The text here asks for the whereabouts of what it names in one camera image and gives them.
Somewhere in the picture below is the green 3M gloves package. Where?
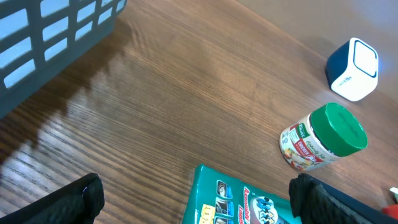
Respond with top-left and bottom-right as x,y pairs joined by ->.
181,164 -> 302,224

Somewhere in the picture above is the white barcode scanner box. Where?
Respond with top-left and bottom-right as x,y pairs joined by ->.
325,37 -> 379,101

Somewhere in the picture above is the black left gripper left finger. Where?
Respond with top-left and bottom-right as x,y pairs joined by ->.
1,173 -> 105,224

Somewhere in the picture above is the green lid seasoning jar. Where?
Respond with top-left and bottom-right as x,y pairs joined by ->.
279,103 -> 368,171

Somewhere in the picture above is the grey plastic shopping basket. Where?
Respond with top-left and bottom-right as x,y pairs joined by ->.
1,0 -> 127,116

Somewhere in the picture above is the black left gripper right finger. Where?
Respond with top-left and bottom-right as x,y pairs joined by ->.
289,173 -> 397,224

